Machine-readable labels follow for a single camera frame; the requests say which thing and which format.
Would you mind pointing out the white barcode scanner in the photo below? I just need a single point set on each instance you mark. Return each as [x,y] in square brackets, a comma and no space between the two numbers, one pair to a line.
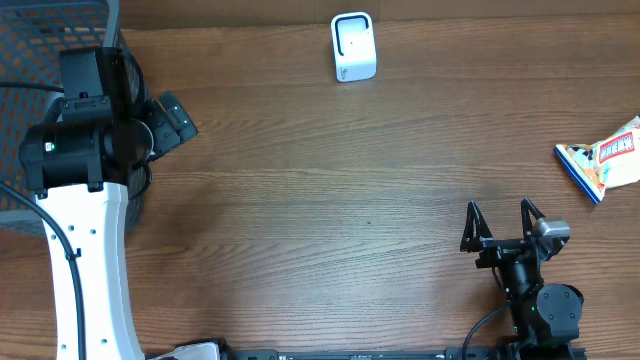
[354,48]

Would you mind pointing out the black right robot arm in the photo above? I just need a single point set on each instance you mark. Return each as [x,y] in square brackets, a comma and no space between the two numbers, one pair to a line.
[545,316]

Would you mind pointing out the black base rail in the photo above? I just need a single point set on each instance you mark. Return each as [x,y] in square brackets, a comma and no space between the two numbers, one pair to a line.
[220,349]

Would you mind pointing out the grey plastic basket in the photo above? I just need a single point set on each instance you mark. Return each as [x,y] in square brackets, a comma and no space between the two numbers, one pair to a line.
[33,33]

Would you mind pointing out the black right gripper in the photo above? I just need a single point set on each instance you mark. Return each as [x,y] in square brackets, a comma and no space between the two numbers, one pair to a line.
[475,237]

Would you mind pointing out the yellow snack bag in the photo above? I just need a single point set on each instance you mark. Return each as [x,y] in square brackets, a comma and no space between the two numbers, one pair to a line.
[606,164]

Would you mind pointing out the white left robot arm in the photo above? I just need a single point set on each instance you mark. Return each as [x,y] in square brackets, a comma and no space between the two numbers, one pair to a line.
[78,165]

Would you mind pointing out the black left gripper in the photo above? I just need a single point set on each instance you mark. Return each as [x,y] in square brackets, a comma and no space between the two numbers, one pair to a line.
[170,135]

